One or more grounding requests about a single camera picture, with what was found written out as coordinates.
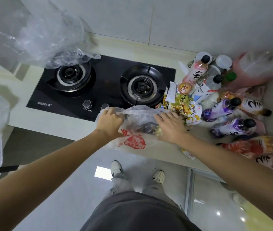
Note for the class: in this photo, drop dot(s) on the person's right hand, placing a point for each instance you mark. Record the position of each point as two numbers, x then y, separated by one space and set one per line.
173 129

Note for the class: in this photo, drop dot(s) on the white drink bottle black cap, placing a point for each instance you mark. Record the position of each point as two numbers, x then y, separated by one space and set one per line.
207 88

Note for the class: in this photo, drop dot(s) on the pink drink bottle black cap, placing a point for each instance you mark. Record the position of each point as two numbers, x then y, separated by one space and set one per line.
196 70
270 162

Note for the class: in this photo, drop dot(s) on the person's right white shoe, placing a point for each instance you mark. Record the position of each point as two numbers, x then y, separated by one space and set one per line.
159 176

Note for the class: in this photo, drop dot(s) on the yellow snack packet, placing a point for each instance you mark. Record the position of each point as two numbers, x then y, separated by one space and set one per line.
185 105

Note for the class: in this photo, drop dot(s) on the white snack packet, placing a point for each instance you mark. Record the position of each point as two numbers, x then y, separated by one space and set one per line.
171 92

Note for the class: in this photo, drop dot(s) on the white-lidded jar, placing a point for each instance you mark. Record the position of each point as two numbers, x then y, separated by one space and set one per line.
202 56
223 62

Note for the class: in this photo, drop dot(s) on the person's dark grey shirt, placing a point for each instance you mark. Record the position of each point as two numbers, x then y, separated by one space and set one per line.
136 214

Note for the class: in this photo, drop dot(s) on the person's left white shoe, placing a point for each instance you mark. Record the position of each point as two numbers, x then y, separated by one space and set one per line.
116 168

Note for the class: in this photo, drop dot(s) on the black glass gas stove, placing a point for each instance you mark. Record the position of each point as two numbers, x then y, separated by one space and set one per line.
107 81

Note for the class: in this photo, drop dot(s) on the crumpled clear plastic bag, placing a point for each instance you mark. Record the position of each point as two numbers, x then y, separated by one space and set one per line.
47 38

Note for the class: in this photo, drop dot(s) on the purple drink bottle black cap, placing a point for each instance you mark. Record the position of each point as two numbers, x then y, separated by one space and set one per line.
232 128
219 110

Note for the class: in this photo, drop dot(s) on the white orange drink bottle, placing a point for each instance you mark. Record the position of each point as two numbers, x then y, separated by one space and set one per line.
253 105

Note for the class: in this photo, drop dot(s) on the person's left hand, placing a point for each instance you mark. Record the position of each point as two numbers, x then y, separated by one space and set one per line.
108 125

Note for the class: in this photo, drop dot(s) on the small orange-lidded cup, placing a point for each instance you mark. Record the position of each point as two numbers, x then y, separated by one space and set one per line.
184 88

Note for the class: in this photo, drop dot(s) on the glossy cabinet door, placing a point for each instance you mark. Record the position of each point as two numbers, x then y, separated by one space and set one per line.
211 204

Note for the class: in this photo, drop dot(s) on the person's grey trousers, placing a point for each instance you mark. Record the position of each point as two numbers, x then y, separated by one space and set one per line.
124 186

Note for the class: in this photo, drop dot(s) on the person's left thumb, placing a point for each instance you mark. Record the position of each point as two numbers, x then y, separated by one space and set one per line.
120 117

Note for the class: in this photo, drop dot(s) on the person's white shoe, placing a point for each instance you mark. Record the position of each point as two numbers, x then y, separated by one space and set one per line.
116 168
159 176

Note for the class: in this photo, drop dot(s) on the green-capped bottle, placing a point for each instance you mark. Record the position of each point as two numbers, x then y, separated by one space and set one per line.
230 76

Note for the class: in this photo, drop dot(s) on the small white red packet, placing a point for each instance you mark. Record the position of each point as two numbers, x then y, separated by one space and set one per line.
188 153

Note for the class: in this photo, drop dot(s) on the clear bag with red print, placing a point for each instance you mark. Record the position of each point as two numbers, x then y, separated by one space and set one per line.
136 117

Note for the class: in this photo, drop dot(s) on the person's left forearm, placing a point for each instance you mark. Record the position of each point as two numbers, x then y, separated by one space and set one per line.
42 180

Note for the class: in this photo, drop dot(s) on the orange drink bottle black cap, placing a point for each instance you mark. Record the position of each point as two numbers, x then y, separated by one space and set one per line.
254 147

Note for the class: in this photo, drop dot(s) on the pink plastic bag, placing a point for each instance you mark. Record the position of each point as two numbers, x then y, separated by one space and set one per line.
249 74

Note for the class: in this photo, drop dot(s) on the person's right thumb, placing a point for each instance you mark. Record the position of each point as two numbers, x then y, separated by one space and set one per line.
159 120

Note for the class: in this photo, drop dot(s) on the silver stove knob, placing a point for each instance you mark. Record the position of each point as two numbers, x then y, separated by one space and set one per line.
87 104

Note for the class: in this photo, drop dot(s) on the person's right forearm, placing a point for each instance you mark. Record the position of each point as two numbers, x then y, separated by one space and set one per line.
235 173

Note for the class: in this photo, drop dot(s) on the round black stove burner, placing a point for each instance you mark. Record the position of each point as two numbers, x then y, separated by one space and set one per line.
71 75
142 86

